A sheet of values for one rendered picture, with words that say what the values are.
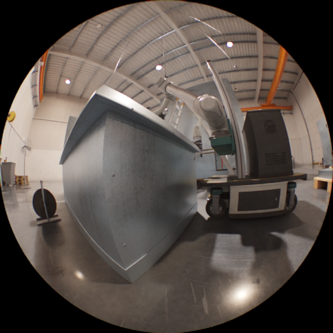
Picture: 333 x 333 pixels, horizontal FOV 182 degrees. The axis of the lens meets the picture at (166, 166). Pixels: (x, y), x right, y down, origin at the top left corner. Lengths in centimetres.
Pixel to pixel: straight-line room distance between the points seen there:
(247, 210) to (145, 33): 820
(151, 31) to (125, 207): 794
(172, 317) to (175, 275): 20
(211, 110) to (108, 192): 61
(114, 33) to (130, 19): 125
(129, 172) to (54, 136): 1032
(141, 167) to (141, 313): 50
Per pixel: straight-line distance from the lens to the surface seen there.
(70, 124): 238
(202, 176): 284
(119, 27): 798
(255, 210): 83
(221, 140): 79
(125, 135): 33
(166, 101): 120
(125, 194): 31
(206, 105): 65
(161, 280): 49
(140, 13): 765
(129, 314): 44
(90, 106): 31
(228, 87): 367
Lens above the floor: 42
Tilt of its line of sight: 3 degrees up
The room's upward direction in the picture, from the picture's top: 3 degrees counter-clockwise
